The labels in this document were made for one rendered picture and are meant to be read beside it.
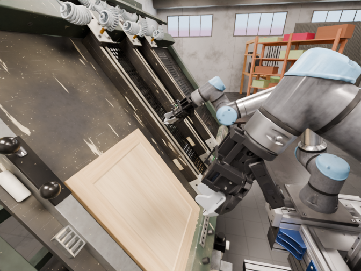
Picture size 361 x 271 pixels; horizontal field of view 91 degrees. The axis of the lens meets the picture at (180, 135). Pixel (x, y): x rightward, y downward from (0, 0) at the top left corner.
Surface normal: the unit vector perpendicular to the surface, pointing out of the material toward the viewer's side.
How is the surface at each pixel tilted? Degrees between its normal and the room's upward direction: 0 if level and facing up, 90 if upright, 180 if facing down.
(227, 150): 90
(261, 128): 72
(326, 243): 0
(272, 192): 91
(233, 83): 90
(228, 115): 90
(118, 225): 53
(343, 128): 99
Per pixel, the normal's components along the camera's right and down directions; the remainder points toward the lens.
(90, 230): 0.76, -0.46
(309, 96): -0.50, 0.19
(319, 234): 0.00, -0.91
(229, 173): -0.20, 0.40
